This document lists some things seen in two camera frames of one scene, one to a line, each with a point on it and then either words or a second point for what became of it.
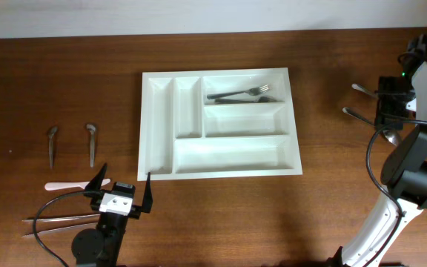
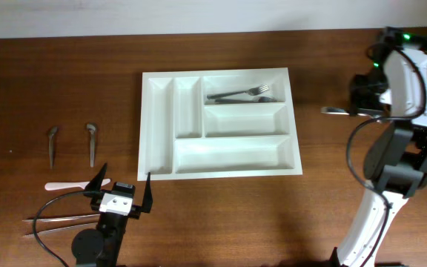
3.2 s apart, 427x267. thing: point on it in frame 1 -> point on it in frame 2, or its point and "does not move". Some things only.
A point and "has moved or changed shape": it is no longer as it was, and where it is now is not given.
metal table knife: (58, 219) does not move
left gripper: (136, 210) does not move
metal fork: (263, 99) does not move
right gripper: (382, 108) -> (357, 104)
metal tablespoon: (390, 134) has moved or changed shape
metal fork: (253, 91) does not move
